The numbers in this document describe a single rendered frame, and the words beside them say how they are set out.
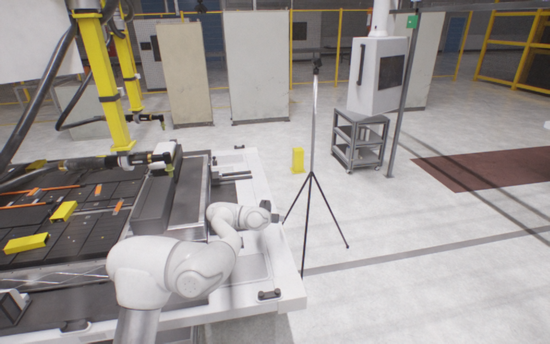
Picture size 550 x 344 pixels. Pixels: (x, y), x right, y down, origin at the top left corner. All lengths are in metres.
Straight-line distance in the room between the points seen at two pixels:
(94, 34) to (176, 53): 4.71
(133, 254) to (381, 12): 3.28
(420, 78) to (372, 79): 4.03
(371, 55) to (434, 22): 4.03
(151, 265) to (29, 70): 0.68
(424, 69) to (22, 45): 6.92
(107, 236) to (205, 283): 0.96
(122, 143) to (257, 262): 0.82
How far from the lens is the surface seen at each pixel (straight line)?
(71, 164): 1.38
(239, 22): 5.73
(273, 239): 1.59
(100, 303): 1.48
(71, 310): 1.52
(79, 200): 2.01
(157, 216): 1.45
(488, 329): 2.65
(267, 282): 1.39
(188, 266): 0.71
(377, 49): 3.30
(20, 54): 1.11
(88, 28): 1.19
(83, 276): 1.55
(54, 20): 1.16
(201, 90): 5.92
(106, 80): 1.20
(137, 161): 1.27
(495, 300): 2.87
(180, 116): 6.08
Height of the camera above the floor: 1.90
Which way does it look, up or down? 28 degrees down
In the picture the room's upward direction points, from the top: 1 degrees counter-clockwise
